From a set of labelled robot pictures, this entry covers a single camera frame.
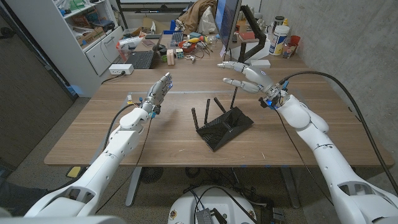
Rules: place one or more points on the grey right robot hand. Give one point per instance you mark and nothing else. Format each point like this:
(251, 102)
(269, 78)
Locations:
(259, 79)

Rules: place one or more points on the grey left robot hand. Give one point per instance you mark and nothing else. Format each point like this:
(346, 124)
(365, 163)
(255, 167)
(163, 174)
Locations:
(157, 95)

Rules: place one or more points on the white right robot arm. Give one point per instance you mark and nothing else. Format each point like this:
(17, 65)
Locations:
(335, 168)

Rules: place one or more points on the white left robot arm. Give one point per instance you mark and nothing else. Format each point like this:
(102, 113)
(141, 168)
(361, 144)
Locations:
(102, 165)

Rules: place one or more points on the black router with antennas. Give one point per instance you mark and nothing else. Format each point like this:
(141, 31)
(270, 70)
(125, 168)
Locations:
(224, 127)

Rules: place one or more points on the small white box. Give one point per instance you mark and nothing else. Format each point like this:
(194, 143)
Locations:
(262, 63)

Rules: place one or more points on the green cup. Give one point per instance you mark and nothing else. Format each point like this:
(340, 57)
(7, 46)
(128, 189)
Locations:
(164, 58)

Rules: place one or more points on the black laptop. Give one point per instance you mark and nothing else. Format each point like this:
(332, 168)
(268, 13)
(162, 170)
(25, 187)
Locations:
(141, 59)

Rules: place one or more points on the tan wooden block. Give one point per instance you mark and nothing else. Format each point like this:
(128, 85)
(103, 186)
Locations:
(170, 57)

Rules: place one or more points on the clear glass with items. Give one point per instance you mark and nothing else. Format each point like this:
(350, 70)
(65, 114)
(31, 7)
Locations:
(289, 51)

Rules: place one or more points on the white wipes canister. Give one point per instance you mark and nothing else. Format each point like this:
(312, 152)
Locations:
(279, 40)

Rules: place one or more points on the red book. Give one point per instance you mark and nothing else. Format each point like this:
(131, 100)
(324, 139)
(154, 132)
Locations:
(247, 35)

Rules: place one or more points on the white power strip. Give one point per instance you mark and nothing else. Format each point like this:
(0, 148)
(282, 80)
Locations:
(119, 69)

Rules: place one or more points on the colourful puzzle cube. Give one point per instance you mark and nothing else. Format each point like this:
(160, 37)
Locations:
(179, 53)

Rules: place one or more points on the maroon notebook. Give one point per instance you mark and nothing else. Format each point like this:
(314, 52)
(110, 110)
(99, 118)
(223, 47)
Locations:
(148, 43)

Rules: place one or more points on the red cup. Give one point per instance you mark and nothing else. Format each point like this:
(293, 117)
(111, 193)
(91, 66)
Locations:
(295, 40)

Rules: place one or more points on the clear plastic package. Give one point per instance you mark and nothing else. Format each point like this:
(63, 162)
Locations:
(129, 45)

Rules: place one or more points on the red bowl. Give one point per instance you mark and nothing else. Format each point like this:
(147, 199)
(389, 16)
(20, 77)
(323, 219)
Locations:
(189, 47)

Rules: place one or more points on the jar with black lid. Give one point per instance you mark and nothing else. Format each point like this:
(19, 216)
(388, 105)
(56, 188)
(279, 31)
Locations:
(278, 21)

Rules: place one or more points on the flat computer monitor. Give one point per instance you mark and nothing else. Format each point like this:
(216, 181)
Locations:
(228, 18)

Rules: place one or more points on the yellow and red toy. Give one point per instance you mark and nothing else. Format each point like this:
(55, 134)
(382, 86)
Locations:
(197, 40)

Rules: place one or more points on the blue box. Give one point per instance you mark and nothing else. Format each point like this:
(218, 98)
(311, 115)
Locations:
(171, 27)

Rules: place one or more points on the teal box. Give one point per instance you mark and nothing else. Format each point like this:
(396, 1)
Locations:
(195, 35)

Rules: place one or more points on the white plastic bag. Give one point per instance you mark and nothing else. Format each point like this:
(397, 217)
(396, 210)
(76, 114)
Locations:
(206, 21)

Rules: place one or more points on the round black fan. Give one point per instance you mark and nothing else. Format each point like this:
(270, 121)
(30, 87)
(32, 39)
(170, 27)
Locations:
(151, 175)

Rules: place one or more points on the grey table leg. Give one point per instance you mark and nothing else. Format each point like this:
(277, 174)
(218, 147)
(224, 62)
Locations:
(290, 186)
(133, 186)

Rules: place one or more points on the yellow pad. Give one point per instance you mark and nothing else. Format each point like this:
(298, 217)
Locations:
(74, 172)

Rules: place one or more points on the white robot torso base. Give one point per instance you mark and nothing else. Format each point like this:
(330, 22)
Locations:
(186, 208)

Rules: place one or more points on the white shelf cabinet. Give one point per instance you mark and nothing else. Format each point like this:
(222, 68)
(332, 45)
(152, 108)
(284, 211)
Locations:
(53, 40)

